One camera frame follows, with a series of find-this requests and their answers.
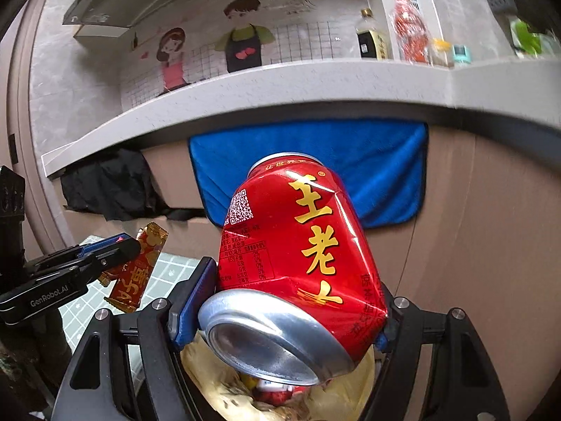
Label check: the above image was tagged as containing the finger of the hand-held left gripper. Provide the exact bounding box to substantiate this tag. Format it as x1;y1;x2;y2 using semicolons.
26;234;132;273
34;241;143;289

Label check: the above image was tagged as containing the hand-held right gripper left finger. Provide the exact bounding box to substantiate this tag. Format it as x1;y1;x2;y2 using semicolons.
52;256;217;421

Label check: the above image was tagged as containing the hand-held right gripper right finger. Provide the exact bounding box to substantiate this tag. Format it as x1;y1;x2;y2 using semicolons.
366;281;511;421

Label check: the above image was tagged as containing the red gold snack wrapper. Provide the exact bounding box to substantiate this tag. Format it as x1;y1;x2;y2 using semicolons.
97;222;169;314

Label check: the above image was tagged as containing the trash bin with yellow bag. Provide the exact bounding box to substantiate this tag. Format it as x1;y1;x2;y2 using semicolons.
181;338;378;421

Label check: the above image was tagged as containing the dented red drink can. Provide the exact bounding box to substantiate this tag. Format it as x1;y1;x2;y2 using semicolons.
197;153;390;387

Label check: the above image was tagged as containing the green checked tablecloth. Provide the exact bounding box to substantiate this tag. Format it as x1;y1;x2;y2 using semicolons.
57;234;209;382

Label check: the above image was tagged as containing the black cloth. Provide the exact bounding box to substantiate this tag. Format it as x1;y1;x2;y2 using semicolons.
60;148;207;222

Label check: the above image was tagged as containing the blue towel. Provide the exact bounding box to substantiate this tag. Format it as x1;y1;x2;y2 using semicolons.
188;119;429;229

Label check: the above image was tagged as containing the grey range hood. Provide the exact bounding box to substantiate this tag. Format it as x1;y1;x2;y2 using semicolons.
62;0;239;38

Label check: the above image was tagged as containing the small yellow-lidded jar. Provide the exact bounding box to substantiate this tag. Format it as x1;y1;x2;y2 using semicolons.
428;39;454;68

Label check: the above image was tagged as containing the dark sauce bottle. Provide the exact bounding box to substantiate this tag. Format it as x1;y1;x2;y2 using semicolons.
356;9;392;61

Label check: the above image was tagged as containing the orange-capped plastic bottle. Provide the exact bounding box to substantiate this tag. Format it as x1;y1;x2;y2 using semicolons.
390;0;430;66

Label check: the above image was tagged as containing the green plastic bag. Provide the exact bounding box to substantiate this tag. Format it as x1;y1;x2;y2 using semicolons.
511;20;544;58

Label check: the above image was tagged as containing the cartoon couple wall sticker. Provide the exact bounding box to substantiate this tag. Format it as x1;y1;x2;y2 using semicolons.
118;0;364;110

